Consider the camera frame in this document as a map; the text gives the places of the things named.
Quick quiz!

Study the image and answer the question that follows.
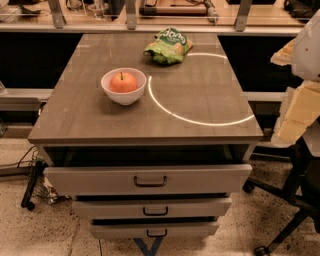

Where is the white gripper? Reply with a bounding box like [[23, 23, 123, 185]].
[[270, 10, 320, 146]]

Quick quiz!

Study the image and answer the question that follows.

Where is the red apple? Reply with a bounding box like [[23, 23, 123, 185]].
[[109, 72, 138, 93]]

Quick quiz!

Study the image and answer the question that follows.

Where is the white bowl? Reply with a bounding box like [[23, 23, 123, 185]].
[[101, 68, 146, 105]]

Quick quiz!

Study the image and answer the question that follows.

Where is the background wooden desk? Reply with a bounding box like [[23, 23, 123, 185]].
[[0, 0, 307, 35]]

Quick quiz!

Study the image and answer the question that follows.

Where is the black office chair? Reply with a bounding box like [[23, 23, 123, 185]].
[[242, 120, 320, 256]]

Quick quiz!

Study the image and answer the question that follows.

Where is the green chip bag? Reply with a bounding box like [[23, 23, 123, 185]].
[[144, 28, 193, 65]]

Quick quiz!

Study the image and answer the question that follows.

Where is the grey drawer cabinet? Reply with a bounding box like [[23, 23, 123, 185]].
[[29, 33, 262, 225]]

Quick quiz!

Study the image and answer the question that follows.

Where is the middle grey drawer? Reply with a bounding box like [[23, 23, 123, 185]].
[[72, 198, 232, 220]]

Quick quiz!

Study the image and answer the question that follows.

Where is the grey drawer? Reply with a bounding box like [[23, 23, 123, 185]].
[[89, 222, 219, 239], [72, 198, 232, 220], [44, 164, 252, 196]]

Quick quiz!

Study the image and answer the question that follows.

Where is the top grey drawer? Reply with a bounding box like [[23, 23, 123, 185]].
[[44, 164, 252, 196]]

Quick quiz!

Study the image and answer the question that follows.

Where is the bottom grey drawer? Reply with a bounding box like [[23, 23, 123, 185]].
[[89, 222, 219, 239]]

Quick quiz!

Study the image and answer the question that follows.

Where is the black wheeled stand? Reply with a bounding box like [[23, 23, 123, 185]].
[[21, 161, 47, 211]]

